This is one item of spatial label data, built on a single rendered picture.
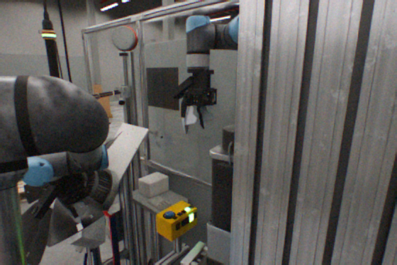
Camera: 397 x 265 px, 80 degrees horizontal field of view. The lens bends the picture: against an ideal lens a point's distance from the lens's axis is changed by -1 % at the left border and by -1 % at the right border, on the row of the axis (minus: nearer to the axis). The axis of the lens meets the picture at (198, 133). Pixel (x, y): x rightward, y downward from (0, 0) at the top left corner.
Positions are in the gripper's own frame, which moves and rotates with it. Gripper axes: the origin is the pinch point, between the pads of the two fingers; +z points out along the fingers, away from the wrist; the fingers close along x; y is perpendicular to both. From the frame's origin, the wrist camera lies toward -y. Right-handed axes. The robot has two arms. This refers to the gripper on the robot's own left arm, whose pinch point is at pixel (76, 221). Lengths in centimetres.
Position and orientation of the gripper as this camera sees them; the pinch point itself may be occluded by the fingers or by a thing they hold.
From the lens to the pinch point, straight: 103.1
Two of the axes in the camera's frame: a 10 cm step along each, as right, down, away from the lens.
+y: 6.3, -4.7, 6.2
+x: -7.5, -1.7, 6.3
